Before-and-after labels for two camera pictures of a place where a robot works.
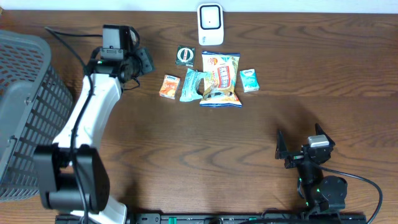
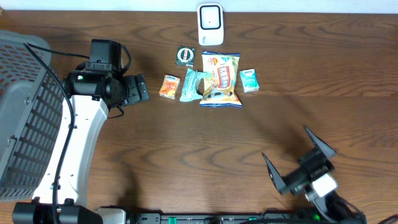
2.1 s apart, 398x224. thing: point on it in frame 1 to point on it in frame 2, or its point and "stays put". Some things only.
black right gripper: [282, 152] to [310, 167]
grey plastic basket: [35, 103] stays put
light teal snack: [189, 91] stays put
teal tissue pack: [249, 80] stays put
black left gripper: [146, 62] to [137, 90]
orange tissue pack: [170, 86] stays put
